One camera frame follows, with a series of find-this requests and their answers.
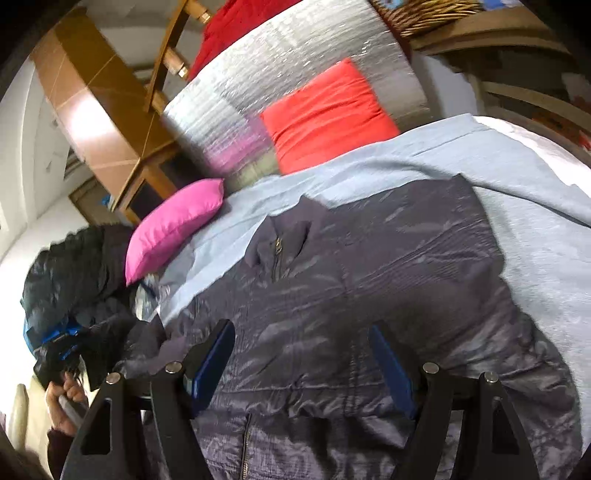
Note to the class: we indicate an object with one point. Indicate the black quilted jacket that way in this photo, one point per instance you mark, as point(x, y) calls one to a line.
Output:
point(78, 272)

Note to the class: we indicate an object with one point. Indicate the person's left hand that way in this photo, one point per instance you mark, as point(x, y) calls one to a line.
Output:
point(64, 420)

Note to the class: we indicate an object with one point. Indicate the wooden shelf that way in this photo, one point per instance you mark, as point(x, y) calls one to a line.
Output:
point(517, 37)

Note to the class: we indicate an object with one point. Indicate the red folded cloth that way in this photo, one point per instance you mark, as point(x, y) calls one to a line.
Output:
point(328, 115)

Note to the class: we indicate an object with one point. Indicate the person's left forearm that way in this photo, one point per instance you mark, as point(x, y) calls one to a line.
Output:
point(57, 454)

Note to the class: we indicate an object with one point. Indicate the wicker basket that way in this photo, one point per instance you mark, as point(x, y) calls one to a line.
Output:
point(429, 14)

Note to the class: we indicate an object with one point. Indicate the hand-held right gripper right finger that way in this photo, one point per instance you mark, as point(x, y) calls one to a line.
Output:
point(392, 369)

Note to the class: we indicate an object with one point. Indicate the red blanket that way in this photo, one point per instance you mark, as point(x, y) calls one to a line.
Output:
point(231, 27)

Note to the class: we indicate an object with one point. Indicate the magenta cloth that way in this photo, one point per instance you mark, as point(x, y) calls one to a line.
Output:
point(171, 230)

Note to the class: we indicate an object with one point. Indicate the pale bed sheet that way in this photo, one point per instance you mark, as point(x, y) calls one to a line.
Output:
point(545, 143)

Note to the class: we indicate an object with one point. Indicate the grey fleece blanket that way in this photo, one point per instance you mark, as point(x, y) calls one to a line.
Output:
point(531, 207)

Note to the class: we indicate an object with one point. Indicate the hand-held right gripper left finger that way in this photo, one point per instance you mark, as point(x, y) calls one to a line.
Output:
point(213, 364)

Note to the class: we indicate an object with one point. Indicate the wooden bedside table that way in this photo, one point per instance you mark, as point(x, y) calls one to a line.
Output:
point(147, 180)

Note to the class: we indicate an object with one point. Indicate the silver foil mat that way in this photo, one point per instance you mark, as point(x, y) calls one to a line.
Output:
point(277, 60)

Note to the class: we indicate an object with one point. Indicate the dark grey puffer jacket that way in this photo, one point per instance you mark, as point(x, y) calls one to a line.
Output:
point(346, 277)

